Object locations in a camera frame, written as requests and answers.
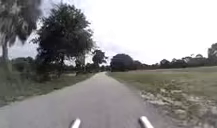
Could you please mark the small dark tree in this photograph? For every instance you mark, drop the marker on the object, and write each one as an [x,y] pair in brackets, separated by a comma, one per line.
[99,57]

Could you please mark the dark round tree clump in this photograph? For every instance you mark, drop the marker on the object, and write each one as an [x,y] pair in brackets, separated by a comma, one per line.
[121,62]

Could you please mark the grey asphalt path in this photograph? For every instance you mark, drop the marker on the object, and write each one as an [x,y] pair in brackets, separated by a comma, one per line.
[99,100]

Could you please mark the large dark leafy tree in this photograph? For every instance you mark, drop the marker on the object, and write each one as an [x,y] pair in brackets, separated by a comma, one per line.
[64,33]

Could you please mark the robot's own part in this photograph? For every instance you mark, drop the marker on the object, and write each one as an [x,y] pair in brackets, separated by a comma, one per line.
[75,123]
[146,122]

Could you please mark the distant row of trees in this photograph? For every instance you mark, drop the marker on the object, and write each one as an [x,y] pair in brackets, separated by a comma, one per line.
[182,61]

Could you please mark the grass field with bare patches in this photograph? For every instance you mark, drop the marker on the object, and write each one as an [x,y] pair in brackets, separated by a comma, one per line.
[182,83]

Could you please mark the grass verge under trees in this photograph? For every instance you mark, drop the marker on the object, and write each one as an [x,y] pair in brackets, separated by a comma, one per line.
[26,86]

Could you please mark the tree with hanging moss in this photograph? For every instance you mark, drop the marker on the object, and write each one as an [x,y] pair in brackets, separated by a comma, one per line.
[12,20]

